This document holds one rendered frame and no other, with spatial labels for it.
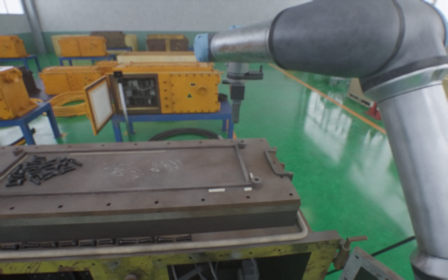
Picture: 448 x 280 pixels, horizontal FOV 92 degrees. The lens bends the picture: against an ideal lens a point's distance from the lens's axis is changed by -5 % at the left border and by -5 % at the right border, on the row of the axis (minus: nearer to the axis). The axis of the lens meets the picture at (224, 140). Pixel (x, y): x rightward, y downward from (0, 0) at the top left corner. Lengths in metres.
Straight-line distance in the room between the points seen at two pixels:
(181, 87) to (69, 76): 4.44
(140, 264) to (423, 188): 0.77
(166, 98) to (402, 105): 3.14
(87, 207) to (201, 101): 2.70
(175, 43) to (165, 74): 5.82
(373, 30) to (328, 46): 0.05
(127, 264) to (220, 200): 0.37
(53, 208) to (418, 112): 0.94
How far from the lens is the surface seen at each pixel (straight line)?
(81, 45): 9.91
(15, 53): 11.13
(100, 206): 0.85
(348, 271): 1.03
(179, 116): 3.44
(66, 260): 0.92
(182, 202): 0.79
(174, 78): 3.27
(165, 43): 9.10
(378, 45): 0.35
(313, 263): 1.02
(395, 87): 0.40
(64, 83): 7.33
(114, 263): 0.89
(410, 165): 0.42
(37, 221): 0.95
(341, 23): 0.33
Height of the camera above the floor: 1.90
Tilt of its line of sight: 28 degrees down
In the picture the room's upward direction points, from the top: 2 degrees clockwise
